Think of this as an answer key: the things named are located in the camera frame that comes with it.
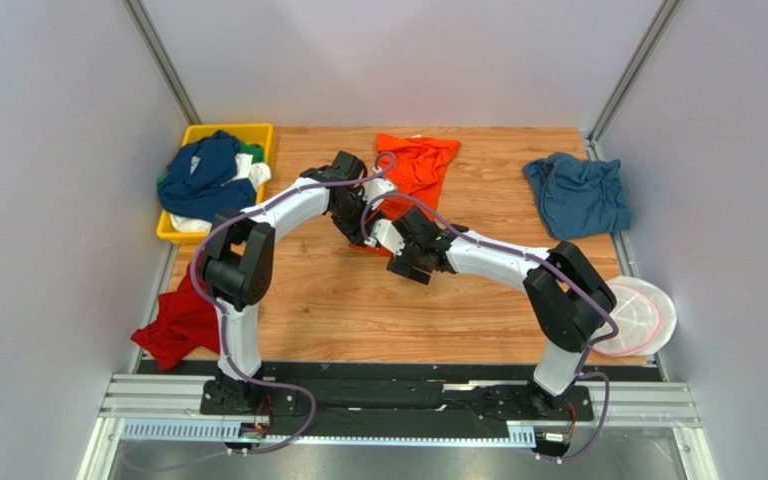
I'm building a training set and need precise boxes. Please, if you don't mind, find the teal blue t-shirt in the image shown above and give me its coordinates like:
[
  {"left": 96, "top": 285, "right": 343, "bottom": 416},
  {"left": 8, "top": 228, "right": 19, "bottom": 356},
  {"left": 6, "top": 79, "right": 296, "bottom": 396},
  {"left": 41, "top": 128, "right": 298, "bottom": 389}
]
[{"left": 522, "top": 152, "right": 633, "bottom": 241}]

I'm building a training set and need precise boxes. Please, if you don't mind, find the navy blue t-shirt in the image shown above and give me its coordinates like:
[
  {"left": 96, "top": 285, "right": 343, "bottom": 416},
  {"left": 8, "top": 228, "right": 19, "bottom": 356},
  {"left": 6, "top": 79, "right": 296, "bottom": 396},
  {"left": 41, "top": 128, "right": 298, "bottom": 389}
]
[{"left": 157, "top": 130, "right": 257, "bottom": 222}]

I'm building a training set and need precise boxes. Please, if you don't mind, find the aluminium frame rail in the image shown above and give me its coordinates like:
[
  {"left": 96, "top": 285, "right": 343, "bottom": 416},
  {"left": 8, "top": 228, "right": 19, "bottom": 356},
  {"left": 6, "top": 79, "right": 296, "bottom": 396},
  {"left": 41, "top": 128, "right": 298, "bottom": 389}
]
[{"left": 79, "top": 361, "right": 717, "bottom": 479}]

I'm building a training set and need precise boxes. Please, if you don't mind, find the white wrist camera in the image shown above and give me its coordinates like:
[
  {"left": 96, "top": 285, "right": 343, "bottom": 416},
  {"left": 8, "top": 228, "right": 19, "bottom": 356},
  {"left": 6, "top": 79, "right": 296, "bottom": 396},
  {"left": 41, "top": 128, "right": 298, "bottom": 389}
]
[
  {"left": 362, "top": 178, "right": 398, "bottom": 210},
  {"left": 364, "top": 219, "right": 405, "bottom": 256}
]

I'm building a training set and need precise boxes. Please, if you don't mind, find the white t-shirt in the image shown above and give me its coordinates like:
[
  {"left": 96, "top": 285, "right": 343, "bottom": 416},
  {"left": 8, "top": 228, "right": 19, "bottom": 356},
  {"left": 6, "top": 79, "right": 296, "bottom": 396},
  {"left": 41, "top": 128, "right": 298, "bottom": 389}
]
[{"left": 170, "top": 153, "right": 272, "bottom": 233}]

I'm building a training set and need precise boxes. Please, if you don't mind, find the yellow plastic bin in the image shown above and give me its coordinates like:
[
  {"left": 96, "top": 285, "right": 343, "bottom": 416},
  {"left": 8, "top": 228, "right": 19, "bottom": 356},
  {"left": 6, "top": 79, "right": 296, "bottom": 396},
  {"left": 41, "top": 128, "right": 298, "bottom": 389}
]
[{"left": 156, "top": 123, "right": 273, "bottom": 245}]

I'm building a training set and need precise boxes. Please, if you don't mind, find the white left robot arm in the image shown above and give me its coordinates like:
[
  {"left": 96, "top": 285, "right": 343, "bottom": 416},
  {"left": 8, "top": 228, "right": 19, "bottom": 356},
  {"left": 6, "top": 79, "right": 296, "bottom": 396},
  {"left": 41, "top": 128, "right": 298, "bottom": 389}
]
[{"left": 189, "top": 151, "right": 393, "bottom": 415}]

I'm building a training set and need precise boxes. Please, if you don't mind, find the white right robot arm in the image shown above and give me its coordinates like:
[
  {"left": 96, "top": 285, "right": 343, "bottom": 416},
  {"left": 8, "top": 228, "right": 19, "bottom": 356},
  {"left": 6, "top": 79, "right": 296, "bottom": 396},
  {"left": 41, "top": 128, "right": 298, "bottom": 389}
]
[{"left": 370, "top": 207, "right": 617, "bottom": 415}]

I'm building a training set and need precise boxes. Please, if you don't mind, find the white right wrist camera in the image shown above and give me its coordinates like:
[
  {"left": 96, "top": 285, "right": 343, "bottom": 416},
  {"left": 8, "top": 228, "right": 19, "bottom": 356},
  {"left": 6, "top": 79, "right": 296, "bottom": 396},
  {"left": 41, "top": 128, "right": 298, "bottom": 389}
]
[{"left": 364, "top": 219, "right": 405, "bottom": 256}]

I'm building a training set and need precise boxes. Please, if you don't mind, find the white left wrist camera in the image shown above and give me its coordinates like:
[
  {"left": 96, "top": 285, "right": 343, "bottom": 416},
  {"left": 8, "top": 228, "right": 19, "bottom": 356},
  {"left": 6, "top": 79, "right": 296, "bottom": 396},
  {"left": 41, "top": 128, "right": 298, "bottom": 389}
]
[{"left": 362, "top": 178, "right": 398, "bottom": 210}]

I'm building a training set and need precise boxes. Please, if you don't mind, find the red t-shirt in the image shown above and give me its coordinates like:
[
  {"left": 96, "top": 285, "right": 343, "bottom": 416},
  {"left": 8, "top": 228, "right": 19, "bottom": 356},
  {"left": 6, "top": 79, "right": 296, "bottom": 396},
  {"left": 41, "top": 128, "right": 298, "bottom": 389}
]
[{"left": 130, "top": 273, "right": 220, "bottom": 371}]

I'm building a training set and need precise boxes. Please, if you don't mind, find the orange t-shirt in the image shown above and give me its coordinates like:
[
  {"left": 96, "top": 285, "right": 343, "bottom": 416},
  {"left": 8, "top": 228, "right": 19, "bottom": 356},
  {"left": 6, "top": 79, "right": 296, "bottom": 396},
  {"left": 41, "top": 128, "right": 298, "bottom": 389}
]
[{"left": 350, "top": 133, "right": 462, "bottom": 258}]

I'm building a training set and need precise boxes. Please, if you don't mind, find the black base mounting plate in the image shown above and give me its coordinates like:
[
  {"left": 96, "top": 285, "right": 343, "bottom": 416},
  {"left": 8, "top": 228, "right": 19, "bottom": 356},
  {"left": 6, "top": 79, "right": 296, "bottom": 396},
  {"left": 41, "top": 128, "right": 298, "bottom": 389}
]
[{"left": 136, "top": 359, "right": 665, "bottom": 441}]

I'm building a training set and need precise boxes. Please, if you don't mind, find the white mesh laundry bag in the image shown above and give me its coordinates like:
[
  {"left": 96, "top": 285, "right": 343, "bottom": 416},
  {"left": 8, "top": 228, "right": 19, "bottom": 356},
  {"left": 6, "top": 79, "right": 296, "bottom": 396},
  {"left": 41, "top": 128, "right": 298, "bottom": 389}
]
[{"left": 594, "top": 276, "right": 677, "bottom": 357}]

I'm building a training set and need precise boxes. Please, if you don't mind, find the green t-shirt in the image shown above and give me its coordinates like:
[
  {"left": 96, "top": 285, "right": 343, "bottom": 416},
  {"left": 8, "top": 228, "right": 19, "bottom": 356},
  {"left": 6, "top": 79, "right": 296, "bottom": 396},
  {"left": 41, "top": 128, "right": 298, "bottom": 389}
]
[{"left": 157, "top": 137, "right": 266, "bottom": 189}]

